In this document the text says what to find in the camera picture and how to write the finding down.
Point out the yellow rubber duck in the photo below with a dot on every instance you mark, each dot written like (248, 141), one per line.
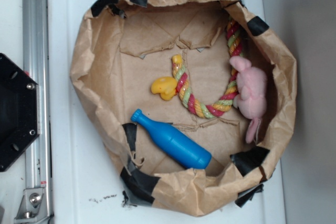
(165, 87)

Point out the brown paper bag bin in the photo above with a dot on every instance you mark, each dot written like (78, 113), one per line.
(123, 46)

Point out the blue plastic bottle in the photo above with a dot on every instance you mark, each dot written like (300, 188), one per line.
(173, 142)

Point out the pink plush toy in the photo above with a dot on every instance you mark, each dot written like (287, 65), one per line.
(251, 99)

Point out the white tray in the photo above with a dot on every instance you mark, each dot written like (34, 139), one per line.
(86, 186)

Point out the multicolour rope toy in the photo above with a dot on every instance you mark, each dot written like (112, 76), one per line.
(225, 102)

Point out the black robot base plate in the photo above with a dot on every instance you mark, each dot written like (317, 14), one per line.
(19, 114)

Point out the aluminium extrusion rail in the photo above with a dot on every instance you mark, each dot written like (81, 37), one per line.
(35, 47)

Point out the metal corner bracket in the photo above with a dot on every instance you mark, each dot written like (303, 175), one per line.
(34, 207)

